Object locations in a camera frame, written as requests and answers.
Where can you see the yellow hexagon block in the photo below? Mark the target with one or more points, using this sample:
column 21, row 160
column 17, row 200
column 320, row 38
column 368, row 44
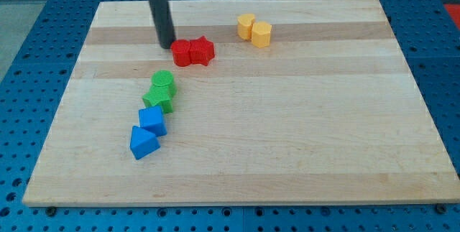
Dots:
column 261, row 34

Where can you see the wooden board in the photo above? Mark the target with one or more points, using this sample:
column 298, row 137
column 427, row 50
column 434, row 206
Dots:
column 328, row 114

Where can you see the green star block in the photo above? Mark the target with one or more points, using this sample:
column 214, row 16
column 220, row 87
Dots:
column 160, row 96

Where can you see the red cylinder block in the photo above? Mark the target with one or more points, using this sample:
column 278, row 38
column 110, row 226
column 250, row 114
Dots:
column 180, row 52

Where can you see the blue triangle block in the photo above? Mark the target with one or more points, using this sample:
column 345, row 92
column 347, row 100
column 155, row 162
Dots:
column 142, row 142

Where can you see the red star block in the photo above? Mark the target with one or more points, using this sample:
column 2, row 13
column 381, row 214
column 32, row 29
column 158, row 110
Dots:
column 202, row 51

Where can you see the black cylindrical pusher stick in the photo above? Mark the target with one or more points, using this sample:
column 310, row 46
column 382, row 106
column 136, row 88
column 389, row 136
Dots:
column 163, row 22

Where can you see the green cylinder block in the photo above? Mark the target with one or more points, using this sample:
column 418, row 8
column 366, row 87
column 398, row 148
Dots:
column 164, row 79

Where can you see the yellow heart block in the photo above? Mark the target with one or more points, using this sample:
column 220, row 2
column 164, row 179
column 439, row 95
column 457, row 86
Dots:
column 244, row 25

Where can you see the blue cube block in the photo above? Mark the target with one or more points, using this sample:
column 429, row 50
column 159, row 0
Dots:
column 152, row 119

